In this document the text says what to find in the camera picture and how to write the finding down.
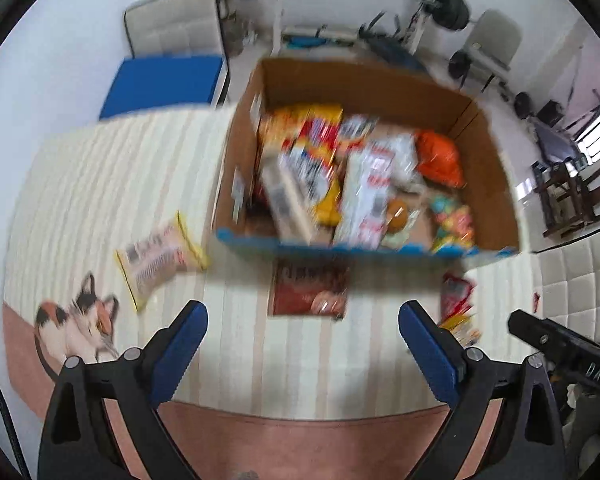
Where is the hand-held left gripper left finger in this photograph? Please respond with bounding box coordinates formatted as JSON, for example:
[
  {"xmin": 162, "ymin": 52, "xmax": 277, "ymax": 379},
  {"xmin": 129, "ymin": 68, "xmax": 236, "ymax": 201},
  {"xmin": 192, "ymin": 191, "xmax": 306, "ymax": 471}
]
[{"xmin": 37, "ymin": 300, "xmax": 208, "ymax": 480}]

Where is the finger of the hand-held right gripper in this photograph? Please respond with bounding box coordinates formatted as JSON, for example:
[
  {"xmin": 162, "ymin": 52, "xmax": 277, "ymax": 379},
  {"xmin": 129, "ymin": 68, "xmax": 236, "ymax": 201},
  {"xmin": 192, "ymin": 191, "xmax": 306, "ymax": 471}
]
[{"xmin": 508, "ymin": 309, "xmax": 583, "ymax": 366}]

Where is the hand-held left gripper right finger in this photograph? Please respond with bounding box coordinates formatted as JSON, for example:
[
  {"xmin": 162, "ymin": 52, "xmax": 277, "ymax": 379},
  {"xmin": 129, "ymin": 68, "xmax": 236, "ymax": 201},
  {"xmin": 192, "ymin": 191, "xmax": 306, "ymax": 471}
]
[{"xmin": 399, "ymin": 300, "xmax": 566, "ymax": 480}]

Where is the colourful candy bag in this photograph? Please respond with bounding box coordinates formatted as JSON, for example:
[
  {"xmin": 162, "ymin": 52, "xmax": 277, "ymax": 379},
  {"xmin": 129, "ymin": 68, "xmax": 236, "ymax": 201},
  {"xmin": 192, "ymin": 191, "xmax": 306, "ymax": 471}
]
[{"xmin": 429, "ymin": 195, "xmax": 477, "ymax": 254}]

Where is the dark red snack packet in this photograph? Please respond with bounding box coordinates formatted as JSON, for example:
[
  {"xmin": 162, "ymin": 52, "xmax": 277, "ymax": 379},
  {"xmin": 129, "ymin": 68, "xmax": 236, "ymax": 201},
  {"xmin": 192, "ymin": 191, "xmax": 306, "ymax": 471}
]
[{"xmin": 269, "ymin": 259, "xmax": 351, "ymax": 320}]

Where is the bun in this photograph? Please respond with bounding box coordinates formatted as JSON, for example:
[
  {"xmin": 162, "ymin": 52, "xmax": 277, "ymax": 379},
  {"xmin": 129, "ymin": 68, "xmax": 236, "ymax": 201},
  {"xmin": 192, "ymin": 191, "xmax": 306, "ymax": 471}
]
[{"xmin": 386, "ymin": 199, "xmax": 414, "ymax": 234}]

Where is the cardboard box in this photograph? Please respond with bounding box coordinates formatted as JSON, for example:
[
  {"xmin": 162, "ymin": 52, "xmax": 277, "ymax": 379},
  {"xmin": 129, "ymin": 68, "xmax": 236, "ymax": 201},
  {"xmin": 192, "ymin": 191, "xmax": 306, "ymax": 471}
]
[{"xmin": 212, "ymin": 57, "xmax": 521, "ymax": 262}]

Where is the orange panda snack packet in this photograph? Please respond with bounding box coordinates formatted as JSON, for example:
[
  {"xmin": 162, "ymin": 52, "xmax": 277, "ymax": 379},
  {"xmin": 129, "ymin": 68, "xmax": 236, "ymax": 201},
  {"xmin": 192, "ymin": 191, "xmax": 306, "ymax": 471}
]
[{"xmin": 259, "ymin": 154, "xmax": 317, "ymax": 245}]

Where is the orange red snack packet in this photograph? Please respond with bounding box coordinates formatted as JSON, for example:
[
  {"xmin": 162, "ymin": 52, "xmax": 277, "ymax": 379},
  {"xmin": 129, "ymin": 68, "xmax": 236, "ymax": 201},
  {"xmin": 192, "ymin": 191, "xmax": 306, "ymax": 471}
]
[{"xmin": 414, "ymin": 130, "xmax": 466, "ymax": 189}]

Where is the silver snack packet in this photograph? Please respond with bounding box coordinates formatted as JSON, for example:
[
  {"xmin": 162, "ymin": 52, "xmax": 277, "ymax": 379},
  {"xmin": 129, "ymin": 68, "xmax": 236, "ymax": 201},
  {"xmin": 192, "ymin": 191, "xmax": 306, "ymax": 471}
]
[{"xmin": 375, "ymin": 132, "xmax": 425, "ymax": 187}]

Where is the white red striped bar packet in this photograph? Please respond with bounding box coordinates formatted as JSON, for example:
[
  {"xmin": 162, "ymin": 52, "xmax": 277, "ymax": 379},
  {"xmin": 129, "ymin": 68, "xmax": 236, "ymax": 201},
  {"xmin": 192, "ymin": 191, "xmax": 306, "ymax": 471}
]
[{"xmin": 339, "ymin": 116, "xmax": 378, "ymax": 152}]

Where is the large instant noodle packet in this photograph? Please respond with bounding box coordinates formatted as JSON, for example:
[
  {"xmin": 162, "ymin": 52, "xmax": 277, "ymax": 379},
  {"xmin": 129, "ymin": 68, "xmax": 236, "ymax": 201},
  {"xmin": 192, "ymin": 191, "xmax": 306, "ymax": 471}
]
[{"xmin": 257, "ymin": 104, "xmax": 344, "ymax": 227}]

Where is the small yellow snack packet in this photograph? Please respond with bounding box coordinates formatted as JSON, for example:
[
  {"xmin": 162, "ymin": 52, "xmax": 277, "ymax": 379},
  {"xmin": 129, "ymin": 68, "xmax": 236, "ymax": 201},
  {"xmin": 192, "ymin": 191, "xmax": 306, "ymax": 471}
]
[{"xmin": 439, "ymin": 310, "xmax": 482, "ymax": 347}]

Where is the small red snack packet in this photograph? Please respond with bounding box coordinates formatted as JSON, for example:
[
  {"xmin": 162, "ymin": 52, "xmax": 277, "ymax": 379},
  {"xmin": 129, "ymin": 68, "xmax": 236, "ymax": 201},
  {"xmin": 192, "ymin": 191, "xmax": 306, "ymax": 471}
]
[{"xmin": 441, "ymin": 273, "xmax": 477, "ymax": 317}]

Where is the yellow edged snack packet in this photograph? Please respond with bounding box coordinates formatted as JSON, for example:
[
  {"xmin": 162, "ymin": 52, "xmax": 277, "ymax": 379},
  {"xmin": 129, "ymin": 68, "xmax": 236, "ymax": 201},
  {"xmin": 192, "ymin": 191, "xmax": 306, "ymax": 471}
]
[{"xmin": 114, "ymin": 210, "xmax": 209, "ymax": 314}]

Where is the brown wooden chair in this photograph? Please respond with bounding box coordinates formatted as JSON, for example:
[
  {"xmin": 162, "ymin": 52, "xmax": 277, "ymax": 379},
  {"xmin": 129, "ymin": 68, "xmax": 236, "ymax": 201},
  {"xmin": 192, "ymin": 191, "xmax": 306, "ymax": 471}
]
[{"xmin": 531, "ymin": 155, "xmax": 600, "ymax": 239}]

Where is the black speaker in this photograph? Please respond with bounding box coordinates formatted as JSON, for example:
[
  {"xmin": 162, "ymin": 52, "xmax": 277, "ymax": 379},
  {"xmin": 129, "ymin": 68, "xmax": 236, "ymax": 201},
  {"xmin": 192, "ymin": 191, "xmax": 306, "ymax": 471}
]
[{"xmin": 537, "ymin": 101, "xmax": 566, "ymax": 129}]

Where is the black tripod stand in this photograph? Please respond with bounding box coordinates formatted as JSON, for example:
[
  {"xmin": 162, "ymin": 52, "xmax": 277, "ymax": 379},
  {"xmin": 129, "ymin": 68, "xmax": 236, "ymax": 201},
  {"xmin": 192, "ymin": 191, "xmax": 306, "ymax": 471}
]
[{"xmin": 564, "ymin": 44, "xmax": 600, "ymax": 137}]

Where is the blue cushion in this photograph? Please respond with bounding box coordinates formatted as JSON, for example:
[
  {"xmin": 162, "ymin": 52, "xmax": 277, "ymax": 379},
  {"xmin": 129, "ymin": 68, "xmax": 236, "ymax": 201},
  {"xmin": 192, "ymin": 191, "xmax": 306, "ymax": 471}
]
[{"xmin": 99, "ymin": 54, "xmax": 229, "ymax": 122}]

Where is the short barbell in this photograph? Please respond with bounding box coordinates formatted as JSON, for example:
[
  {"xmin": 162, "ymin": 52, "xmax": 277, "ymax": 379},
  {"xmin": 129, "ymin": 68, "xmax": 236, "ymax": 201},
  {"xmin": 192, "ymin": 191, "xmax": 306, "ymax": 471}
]
[{"xmin": 448, "ymin": 50, "xmax": 534, "ymax": 119}]

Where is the grey chair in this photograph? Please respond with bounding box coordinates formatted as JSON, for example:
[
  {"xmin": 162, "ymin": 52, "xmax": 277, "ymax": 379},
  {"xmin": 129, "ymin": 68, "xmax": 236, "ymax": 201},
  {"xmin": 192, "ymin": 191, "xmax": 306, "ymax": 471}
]
[{"xmin": 461, "ymin": 8, "xmax": 524, "ymax": 94}]

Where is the dark weight bench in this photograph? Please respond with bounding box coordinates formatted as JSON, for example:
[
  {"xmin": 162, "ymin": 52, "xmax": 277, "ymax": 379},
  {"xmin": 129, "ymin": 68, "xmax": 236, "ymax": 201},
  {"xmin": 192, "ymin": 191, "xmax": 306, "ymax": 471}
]
[{"xmin": 359, "ymin": 24, "xmax": 432, "ymax": 74}]

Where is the blue disc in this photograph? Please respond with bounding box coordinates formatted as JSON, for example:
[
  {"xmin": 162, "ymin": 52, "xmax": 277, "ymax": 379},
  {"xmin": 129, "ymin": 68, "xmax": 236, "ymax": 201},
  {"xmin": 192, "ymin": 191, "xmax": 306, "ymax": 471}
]
[{"xmin": 284, "ymin": 35, "xmax": 327, "ymax": 51}]

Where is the white barbell rack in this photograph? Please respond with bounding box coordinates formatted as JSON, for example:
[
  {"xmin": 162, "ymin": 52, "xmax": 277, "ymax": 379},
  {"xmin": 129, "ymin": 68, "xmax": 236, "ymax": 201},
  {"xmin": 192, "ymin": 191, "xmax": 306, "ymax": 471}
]
[{"xmin": 271, "ymin": 0, "xmax": 452, "ymax": 57}]

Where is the black cable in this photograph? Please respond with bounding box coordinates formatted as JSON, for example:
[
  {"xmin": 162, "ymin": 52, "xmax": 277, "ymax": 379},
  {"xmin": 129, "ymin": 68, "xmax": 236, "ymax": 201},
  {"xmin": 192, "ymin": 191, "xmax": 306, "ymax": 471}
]
[{"xmin": 0, "ymin": 349, "xmax": 32, "ymax": 480}]

